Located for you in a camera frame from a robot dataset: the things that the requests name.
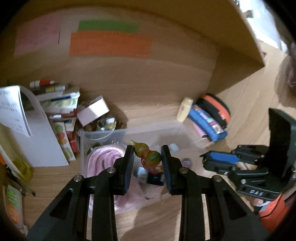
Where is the printed white paper sheet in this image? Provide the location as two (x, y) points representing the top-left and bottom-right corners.
(0, 86), (33, 138)

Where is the wooden desk side panel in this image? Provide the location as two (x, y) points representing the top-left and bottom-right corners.
(159, 0), (265, 99)

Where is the green paper note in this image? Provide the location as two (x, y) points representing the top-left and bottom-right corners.
(77, 20), (139, 34)

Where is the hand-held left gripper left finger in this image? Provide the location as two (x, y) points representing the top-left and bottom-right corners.
(27, 145), (135, 241)

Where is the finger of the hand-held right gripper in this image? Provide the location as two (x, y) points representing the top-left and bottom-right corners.
(203, 160), (269, 179)
(200, 145), (270, 166)

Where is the cream small bottle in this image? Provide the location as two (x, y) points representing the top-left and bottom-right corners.
(176, 97), (194, 123)

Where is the clear plastic storage bin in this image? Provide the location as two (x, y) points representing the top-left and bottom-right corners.
(77, 122), (204, 216)

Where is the blue pencil case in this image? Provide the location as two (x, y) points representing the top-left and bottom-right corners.
(188, 104), (228, 142)

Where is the green orange lotion bottle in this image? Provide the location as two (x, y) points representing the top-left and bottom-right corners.
(3, 184), (25, 230)

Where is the pink braided rope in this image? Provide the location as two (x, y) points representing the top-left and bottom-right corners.
(87, 144), (162, 212)

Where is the stack of packets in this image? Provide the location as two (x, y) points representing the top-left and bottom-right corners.
(35, 85), (81, 121)

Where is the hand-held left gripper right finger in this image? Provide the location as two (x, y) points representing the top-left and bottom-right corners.
(161, 145), (270, 241)

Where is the dark brown blurred object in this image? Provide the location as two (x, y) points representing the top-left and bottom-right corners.
(276, 22), (296, 93)

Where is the glass bowl of trinkets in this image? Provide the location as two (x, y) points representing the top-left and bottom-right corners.
(82, 116), (119, 133)

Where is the red box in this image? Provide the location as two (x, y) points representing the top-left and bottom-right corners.
(65, 123), (80, 154)

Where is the small dark bottle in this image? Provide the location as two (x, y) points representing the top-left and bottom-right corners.
(136, 166), (166, 186)

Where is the person's right hand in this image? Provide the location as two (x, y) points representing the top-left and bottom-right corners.
(253, 199), (270, 213)

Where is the wooden desktop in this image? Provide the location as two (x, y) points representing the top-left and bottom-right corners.
(0, 46), (296, 241)

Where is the green orange gourd ornament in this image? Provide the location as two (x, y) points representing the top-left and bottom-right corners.
(130, 140), (162, 174)

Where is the pink notebook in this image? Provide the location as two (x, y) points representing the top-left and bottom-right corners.
(191, 118), (209, 139)

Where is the orange black round case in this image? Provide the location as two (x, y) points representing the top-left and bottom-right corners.
(196, 93), (232, 129)

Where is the red white marker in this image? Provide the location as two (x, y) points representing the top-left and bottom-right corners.
(30, 79), (57, 88)

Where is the yellow spray bottle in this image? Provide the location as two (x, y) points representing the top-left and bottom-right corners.
(0, 139), (33, 181)

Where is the small white box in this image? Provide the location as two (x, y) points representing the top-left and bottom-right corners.
(77, 95), (110, 127)

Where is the orange paper note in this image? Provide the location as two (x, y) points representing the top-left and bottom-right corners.
(69, 31), (154, 58)

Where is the fruit-printed box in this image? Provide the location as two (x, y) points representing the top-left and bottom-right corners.
(52, 120), (77, 162)

